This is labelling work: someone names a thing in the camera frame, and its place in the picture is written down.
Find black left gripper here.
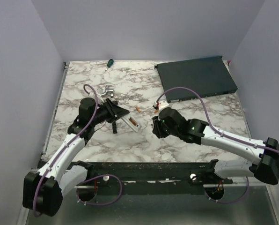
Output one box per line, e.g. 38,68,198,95
91,98,130,126

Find white remote control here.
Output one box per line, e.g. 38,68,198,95
121,115,141,132

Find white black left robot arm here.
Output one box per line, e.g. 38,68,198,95
22,97,140,217

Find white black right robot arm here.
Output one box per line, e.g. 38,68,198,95
152,107,279,185

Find black cable connector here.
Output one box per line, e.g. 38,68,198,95
112,121,117,134

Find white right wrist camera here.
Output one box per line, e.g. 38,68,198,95
153,100,169,112

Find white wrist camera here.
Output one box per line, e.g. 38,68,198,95
153,100,169,112
88,88,103,101

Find silver metal bracket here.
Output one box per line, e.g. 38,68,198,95
97,85,114,98

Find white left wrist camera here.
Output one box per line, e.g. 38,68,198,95
88,88,103,101

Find green handled screwdriver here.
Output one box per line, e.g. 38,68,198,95
105,59,114,71

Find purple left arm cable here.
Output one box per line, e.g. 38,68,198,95
33,84,124,218

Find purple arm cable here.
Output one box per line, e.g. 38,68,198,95
33,84,124,218
155,87,279,204

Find aluminium front rail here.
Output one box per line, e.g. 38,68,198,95
29,166,275,188

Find aluminium rail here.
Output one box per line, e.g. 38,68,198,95
40,61,70,159
29,166,275,188

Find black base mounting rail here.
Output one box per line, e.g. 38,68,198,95
60,160,233,195

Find aluminium left side rail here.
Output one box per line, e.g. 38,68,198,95
40,61,70,159

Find dark flat network switch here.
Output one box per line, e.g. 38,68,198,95
154,56,238,98

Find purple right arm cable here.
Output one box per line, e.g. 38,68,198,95
155,87,279,204

